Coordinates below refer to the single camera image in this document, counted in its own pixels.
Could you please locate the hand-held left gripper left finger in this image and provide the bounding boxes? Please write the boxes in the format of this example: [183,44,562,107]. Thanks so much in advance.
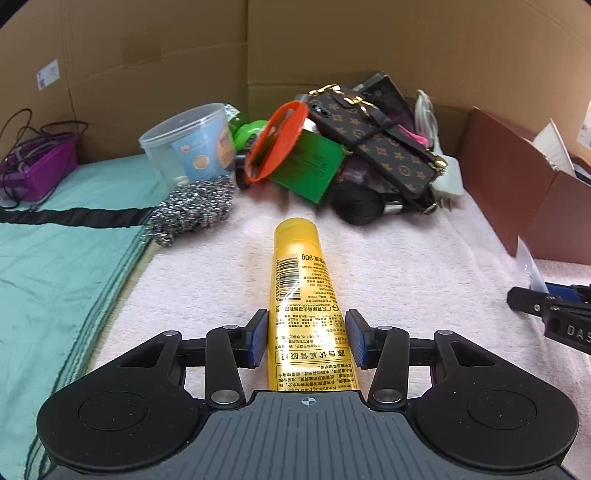
[117,308,269,409]

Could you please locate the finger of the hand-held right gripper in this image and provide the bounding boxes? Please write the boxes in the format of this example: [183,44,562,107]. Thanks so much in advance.
[506,283,591,319]

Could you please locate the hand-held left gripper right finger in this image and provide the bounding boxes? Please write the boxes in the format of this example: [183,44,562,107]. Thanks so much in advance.
[345,308,498,409]

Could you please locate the yellow cream tube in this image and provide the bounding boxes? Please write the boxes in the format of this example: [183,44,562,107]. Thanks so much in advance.
[267,219,363,393]

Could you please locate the red-brown cardboard box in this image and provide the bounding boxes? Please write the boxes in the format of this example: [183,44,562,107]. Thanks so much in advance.
[457,107,591,265]

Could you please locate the black makeup brush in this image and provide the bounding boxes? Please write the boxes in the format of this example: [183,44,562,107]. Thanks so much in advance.
[329,182,413,227]

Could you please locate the green box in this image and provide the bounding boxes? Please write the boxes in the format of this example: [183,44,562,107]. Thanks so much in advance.
[268,129,348,206]

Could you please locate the brown monogram phone case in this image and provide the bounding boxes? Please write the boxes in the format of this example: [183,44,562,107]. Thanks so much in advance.
[307,84,450,200]

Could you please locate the white charger plug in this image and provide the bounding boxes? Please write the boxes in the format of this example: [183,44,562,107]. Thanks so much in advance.
[431,154,465,209]

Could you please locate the steel wool scrubber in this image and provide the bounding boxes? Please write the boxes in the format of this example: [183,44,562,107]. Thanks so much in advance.
[144,176,236,248]

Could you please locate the white paper card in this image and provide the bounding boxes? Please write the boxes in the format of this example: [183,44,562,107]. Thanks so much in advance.
[531,119,578,175]

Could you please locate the pink rubber glove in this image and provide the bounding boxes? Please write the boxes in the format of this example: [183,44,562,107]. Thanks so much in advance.
[396,124,428,147]

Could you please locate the clear plastic tub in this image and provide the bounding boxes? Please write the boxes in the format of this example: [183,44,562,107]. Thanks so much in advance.
[139,103,237,188]

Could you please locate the green white jar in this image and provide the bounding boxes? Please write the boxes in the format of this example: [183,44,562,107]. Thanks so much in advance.
[226,108,271,151]

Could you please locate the teal cloth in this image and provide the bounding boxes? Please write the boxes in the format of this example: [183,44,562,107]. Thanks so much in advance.
[0,152,172,478]

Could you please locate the black rectangular box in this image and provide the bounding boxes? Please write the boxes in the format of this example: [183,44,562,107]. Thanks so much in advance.
[353,71,415,126]

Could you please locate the cardboard backdrop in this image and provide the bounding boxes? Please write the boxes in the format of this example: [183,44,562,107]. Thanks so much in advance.
[0,0,591,178]

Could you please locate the small white label sticker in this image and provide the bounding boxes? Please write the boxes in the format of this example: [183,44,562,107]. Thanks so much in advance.
[35,58,62,91]

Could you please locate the black strap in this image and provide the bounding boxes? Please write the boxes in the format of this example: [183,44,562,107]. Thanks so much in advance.
[0,206,156,228]

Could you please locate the tangled dark cables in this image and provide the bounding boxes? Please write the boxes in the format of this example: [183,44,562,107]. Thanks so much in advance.
[0,108,89,210]

